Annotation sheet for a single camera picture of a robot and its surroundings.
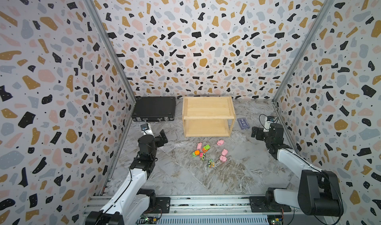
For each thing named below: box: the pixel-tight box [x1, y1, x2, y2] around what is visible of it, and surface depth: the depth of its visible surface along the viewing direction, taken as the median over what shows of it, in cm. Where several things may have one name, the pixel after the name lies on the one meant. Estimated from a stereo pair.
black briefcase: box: [131, 96, 177, 124], surface depth 115 cm
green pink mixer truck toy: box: [199, 152, 206, 162], surface depth 92 cm
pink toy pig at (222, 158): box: [219, 155, 228, 163], surface depth 90 cm
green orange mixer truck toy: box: [191, 149, 200, 158], surface depth 92 cm
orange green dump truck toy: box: [201, 144, 211, 154], surface depth 94 cm
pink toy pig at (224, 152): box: [221, 148, 229, 157], surface depth 94 cm
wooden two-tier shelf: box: [182, 96, 236, 138], surface depth 93 cm
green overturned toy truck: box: [207, 158, 215, 169], surface depth 87 cm
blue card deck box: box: [237, 117, 251, 130], surface depth 108 cm
